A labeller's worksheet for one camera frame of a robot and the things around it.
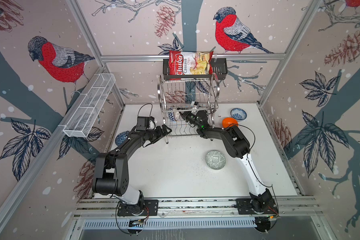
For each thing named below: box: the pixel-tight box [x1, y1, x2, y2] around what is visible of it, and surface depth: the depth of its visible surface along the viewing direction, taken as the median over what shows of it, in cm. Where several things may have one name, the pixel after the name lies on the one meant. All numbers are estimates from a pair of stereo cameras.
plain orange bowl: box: [222, 117, 239, 128], surface depth 106 cm
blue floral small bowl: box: [230, 107, 248, 122], surface depth 113 cm
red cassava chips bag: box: [168, 50, 214, 76], surface depth 90 cm
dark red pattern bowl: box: [174, 111, 180, 121], surface depth 99 cm
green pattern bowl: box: [205, 150, 226, 170], surface depth 90 cm
